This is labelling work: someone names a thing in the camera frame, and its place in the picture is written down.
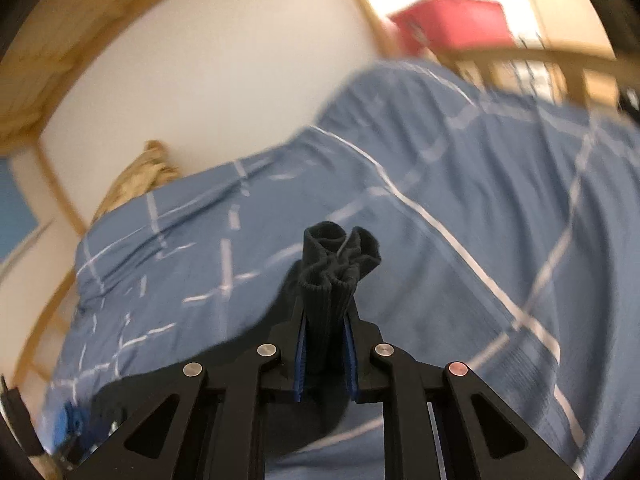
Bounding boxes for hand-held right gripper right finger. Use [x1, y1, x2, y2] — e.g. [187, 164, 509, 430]
[344, 310, 583, 480]

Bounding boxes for red storage bin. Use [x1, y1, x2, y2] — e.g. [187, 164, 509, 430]
[387, 0, 513, 56]

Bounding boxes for beige patterned pillow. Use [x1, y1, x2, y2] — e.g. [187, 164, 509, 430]
[92, 140, 182, 226]

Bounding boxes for blue wall panel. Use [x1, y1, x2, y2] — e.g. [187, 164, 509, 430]
[0, 157, 41, 261]

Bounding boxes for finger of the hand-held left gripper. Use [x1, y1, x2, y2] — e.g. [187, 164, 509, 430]
[0, 375, 43, 458]
[52, 400, 88, 448]

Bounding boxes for blue checked duvet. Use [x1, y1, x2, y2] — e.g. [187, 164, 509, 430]
[42, 60, 640, 480]

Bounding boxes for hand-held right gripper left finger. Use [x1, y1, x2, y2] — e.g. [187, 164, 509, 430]
[65, 310, 307, 480]

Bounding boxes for wooden bunk bed frame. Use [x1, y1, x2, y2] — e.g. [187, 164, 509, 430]
[0, 0, 640, 396]

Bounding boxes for black pants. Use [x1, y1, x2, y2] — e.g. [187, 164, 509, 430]
[80, 221, 383, 461]

